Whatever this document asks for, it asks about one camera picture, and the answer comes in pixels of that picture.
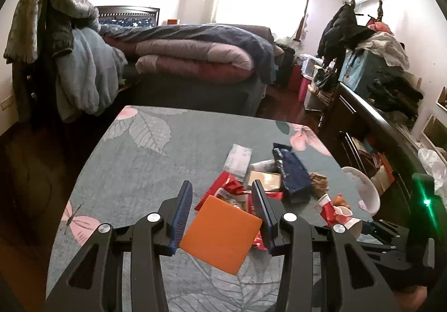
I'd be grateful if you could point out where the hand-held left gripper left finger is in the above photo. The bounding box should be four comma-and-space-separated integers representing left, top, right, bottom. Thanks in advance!
45, 180, 193, 312

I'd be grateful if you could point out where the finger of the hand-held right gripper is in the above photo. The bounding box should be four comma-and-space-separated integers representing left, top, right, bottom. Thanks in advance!
360, 245, 407, 269
361, 219, 407, 246

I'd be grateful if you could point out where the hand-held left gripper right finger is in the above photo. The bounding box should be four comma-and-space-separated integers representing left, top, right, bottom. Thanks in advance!
251, 179, 397, 312

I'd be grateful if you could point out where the white round bin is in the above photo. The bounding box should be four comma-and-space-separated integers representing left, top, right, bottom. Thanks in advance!
341, 166, 381, 216

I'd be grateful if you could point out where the tan shiny packet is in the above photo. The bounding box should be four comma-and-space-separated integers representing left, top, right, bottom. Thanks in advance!
243, 170, 283, 193

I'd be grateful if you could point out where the orange square card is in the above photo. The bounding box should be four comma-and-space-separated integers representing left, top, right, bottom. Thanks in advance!
179, 195, 263, 276

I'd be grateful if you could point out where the red snack wrapper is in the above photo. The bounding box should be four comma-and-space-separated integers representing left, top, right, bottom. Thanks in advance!
194, 172, 268, 250

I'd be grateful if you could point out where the silver foil packet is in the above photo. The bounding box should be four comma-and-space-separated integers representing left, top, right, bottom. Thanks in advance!
249, 159, 278, 173

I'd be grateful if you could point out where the dark blue snack packet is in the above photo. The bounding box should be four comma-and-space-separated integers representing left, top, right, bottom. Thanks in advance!
272, 142, 312, 204

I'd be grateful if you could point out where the red white paper cup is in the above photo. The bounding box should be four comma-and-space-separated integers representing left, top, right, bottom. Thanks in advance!
314, 193, 364, 239

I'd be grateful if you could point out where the white grey plastic packet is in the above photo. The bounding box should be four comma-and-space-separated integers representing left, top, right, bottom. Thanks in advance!
224, 144, 253, 182

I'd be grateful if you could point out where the brown wrapper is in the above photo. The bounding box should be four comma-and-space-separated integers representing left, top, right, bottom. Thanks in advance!
310, 173, 329, 196

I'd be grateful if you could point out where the grey floral tablecloth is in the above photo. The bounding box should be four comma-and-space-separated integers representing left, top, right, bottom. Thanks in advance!
45, 105, 395, 312

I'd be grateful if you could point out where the white plastic bag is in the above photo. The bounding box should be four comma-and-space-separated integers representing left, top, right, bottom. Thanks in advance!
417, 148, 447, 199

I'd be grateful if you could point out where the stack of books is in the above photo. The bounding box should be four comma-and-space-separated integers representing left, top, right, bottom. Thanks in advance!
351, 137, 395, 194

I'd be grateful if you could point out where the dark wooden cabinet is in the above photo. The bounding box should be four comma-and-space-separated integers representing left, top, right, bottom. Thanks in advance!
319, 83, 437, 225

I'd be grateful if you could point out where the dark bed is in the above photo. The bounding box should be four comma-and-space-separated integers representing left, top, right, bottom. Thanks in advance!
96, 6, 276, 117

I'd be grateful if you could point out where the black clothes pile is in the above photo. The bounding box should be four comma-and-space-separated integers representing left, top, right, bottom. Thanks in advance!
367, 68, 425, 120

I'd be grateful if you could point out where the red container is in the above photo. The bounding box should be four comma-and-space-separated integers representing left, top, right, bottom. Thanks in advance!
288, 64, 315, 101

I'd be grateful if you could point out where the black suitcase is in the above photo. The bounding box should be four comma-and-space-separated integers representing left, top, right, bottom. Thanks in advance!
276, 43, 297, 87

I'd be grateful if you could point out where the folded pink quilt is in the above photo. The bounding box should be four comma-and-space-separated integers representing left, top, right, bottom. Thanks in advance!
135, 39, 255, 80

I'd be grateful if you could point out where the light blue fleece robe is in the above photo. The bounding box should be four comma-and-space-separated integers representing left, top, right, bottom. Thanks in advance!
56, 27, 128, 122

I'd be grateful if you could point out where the beige clothes pile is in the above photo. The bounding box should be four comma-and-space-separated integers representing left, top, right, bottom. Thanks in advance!
356, 31, 409, 66

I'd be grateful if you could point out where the dark blue duvet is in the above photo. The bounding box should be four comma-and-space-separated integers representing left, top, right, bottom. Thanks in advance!
101, 24, 275, 84

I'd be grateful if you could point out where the brown blanket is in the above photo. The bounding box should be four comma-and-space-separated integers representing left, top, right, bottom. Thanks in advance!
241, 24, 285, 56

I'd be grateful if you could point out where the dark wooden chair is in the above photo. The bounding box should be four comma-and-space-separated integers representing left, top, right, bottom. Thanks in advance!
12, 0, 70, 127

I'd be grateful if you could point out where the star print pillow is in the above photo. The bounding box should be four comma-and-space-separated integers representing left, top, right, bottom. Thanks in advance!
99, 17, 154, 29

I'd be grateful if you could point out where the pink hat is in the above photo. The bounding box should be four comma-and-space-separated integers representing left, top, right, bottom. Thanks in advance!
367, 20, 392, 33

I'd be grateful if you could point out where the black hanging coat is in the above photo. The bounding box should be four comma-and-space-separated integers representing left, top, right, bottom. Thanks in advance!
317, 5, 374, 61

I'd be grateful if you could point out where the dark wooden headboard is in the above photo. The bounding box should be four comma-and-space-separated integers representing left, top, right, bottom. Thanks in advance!
96, 6, 160, 27

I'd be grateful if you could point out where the brown curtain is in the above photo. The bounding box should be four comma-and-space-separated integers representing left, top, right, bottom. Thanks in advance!
297, 0, 312, 42

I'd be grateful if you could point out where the wooden coat rack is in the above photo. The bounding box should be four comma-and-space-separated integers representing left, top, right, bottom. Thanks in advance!
350, 0, 385, 21

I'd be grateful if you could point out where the grey knit blanket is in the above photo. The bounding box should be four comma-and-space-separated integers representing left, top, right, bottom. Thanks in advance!
3, 0, 102, 65

